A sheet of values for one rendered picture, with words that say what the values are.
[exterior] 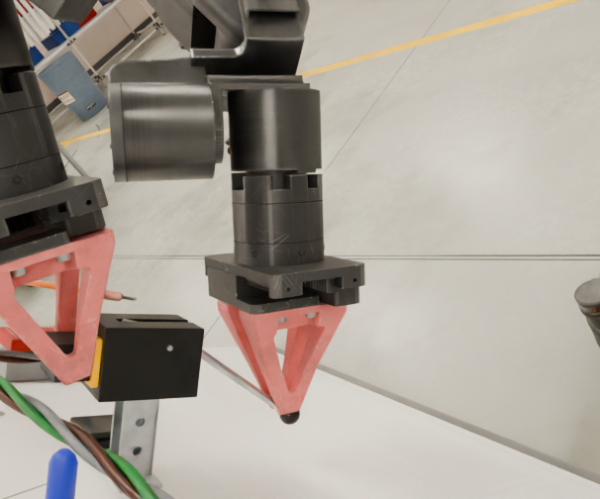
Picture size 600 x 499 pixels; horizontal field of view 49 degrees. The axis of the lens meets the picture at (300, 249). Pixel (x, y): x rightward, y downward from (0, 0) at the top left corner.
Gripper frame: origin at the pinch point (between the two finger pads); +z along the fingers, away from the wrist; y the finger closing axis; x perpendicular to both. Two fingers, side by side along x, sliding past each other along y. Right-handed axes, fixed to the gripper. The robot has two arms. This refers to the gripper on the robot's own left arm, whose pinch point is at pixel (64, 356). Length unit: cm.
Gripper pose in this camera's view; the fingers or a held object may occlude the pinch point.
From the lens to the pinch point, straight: 37.5
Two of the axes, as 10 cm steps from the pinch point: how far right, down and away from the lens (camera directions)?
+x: 8.0, -3.2, 5.0
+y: 5.6, 1.1, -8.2
